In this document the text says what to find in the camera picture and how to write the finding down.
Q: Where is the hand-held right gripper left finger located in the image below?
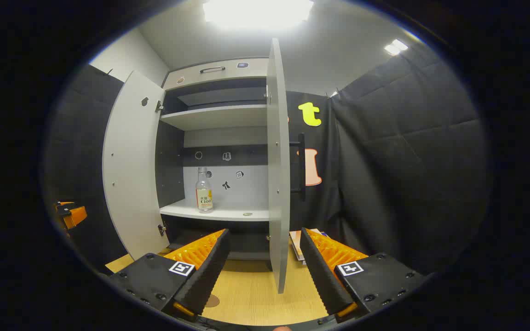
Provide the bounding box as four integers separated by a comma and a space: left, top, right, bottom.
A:
109, 228, 230, 322

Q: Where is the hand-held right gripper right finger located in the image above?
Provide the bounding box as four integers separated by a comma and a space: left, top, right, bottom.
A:
300, 227, 429, 325

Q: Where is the grey cabinet door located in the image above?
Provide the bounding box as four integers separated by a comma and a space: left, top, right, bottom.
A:
103, 70, 170, 261
266, 38, 291, 294

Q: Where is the clear plastic bottle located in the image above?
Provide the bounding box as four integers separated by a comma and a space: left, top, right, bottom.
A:
195, 167, 213, 214

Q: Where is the grey cabinet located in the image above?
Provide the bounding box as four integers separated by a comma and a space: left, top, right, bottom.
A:
156, 57, 272, 263

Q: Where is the grey cabinet shelf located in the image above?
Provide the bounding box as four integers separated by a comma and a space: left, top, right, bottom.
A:
160, 199, 270, 222
160, 104, 268, 131

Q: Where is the grey cabinet drawer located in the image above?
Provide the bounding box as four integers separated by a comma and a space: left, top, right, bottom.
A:
163, 57, 269, 90

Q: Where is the black backdrop cloth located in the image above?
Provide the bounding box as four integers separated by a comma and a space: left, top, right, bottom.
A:
44, 64, 130, 272
286, 41, 493, 276

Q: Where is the small ceiling light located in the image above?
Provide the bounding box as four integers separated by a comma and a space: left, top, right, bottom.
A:
383, 39, 409, 57

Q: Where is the large ceiling light panel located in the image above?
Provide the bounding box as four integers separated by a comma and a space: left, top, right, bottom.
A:
202, 0, 315, 30

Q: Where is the black door handle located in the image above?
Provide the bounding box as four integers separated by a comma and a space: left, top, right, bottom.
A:
289, 133, 306, 202

